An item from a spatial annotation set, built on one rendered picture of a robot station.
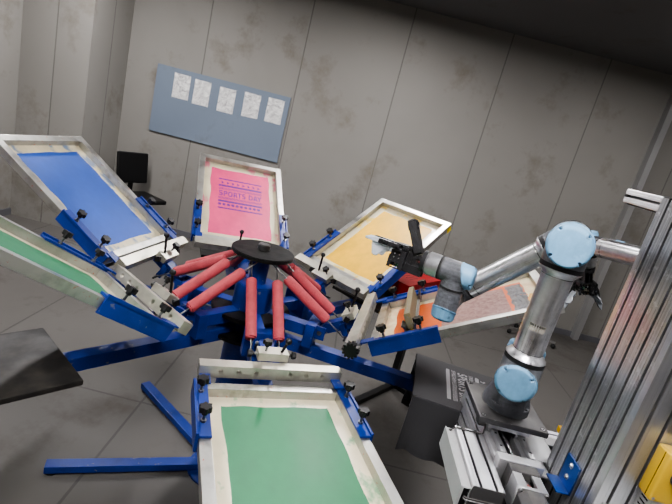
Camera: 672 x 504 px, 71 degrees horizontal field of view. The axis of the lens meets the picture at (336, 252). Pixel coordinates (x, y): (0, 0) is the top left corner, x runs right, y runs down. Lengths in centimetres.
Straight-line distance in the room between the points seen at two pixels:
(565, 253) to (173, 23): 595
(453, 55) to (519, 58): 79
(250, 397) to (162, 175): 518
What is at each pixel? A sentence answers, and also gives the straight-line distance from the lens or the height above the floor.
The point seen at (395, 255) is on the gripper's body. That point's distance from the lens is 151.
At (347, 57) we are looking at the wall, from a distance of 625.
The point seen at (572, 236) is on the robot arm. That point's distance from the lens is 138.
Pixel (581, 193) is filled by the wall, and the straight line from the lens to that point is 684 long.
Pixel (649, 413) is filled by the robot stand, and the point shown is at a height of 153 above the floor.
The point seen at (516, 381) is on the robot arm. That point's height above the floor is 144.
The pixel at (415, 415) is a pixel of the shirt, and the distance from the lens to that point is 226.
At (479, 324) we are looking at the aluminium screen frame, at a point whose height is 138.
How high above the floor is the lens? 200
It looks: 15 degrees down
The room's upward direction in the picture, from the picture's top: 15 degrees clockwise
